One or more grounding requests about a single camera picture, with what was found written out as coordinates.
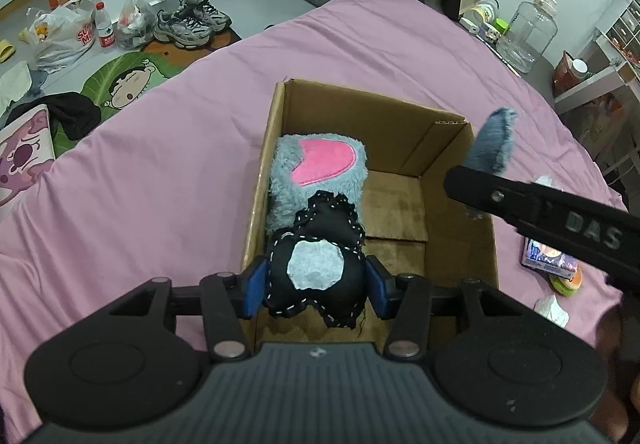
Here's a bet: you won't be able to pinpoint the grey denim fabric heart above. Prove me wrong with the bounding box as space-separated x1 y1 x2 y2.
463 106 520 220

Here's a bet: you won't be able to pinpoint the black stitched fabric heart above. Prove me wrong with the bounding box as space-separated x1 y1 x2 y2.
264 191 367 329

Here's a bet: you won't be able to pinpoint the grey pink plush toy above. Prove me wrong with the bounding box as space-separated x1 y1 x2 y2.
266 133 368 233

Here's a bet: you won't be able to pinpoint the person's right hand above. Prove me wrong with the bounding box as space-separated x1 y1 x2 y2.
591 307 639 443

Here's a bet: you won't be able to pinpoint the clear bag white beads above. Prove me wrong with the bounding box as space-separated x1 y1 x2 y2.
534 175 563 191

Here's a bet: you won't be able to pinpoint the blue tissue pack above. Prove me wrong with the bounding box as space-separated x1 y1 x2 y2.
521 238 582 279

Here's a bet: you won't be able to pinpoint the orange burger squishy toy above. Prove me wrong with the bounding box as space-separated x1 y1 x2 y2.
549 269 582 297

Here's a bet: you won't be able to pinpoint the brown cardboard box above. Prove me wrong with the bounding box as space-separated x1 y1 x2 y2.
236 77 502 355

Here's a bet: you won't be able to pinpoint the crumpled white tissue bag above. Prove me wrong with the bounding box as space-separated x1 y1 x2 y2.
534 295 570 328

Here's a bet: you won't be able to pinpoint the pink bed sheet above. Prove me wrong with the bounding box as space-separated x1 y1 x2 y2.
1 0 623 443

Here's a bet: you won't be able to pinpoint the red jar white lid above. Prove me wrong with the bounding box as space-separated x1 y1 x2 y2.
552 51 591 98

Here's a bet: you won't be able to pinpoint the large clear plastic jar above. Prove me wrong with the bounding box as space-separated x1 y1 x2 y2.
496 0 558 74

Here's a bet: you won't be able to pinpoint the white desk shelf unit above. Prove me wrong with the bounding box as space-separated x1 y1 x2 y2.
554 0 639 177

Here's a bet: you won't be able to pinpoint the green cartoon floor mat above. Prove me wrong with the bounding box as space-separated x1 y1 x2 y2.
52 49 184 159

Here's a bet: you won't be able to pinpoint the black clothing on floor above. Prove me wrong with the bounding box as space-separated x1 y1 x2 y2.
6 91 102 141

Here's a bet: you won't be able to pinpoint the pink cartoon pillow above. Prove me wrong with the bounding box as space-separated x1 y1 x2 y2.
0 104 55 210

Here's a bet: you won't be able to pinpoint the grey sneaker pair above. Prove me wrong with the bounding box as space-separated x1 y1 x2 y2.
153 0 232 50

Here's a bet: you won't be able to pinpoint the clear bag of trash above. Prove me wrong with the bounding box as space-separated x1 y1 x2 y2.
115 0 156 50

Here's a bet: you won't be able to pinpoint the red label water bottle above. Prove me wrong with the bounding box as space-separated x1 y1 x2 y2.
94 1 115 48

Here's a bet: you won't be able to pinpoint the white plastic shopping bag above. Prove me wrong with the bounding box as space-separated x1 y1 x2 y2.
26 0 96 74

